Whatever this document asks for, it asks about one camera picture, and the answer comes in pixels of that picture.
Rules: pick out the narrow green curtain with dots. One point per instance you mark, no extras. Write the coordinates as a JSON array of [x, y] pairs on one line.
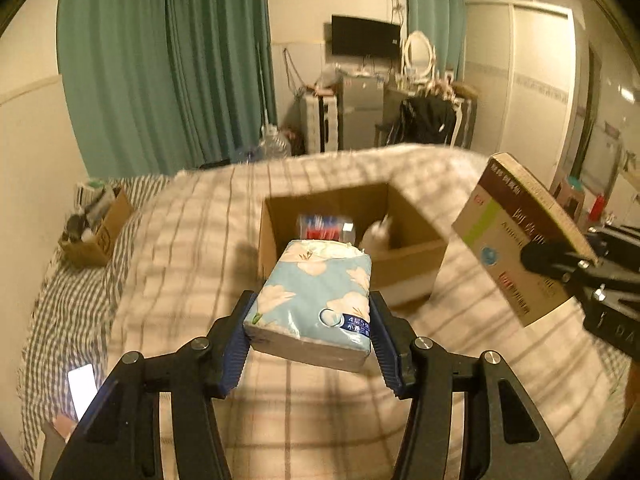
[[435, 20]]

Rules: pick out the blue floral tissue pack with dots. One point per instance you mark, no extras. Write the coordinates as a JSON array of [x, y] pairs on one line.
[[312, 305]]

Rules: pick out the white oval mirror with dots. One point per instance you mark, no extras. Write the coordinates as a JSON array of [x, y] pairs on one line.
[[418, 52]]

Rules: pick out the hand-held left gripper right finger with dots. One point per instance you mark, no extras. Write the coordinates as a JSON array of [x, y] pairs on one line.
[[389, 360]]

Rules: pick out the clear water jug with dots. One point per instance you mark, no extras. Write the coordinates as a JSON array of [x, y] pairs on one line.
[[272, 145]]

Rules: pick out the black television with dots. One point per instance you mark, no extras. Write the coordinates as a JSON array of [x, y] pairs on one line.
[[366, 36]]

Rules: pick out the white wardrobe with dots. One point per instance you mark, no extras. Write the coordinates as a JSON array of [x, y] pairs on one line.
[[520, 85]]

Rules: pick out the white storage rack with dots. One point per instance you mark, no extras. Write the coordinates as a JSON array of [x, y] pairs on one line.
[[320, 122]]

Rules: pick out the white smartphone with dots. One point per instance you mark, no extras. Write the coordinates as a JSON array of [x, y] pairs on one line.
[[81, 391]]

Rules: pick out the red blue packet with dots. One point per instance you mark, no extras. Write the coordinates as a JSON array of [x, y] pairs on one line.
[[325, 230]]

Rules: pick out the black clothes on chair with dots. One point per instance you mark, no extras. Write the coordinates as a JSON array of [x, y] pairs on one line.
[[425, 117]]

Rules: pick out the white plastic bag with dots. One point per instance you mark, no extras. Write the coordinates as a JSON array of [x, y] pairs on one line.
[[377, 235]]

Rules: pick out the small cardboard box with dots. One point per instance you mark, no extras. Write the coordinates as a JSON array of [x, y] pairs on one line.
[[92, 235]]

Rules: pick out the brown green medicine box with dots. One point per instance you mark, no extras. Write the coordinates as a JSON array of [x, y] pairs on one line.
[[520, 240]]

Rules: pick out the checkered grey bed sheet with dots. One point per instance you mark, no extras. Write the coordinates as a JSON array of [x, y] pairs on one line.
[[75, 310]]

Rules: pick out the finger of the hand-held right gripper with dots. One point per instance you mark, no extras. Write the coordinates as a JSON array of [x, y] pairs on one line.
[[560, 260]]

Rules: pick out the grey mini fridge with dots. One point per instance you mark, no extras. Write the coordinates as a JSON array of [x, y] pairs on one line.
[[361, 110]]

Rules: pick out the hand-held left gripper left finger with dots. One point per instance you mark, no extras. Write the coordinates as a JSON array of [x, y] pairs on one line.
[[232, 360]]

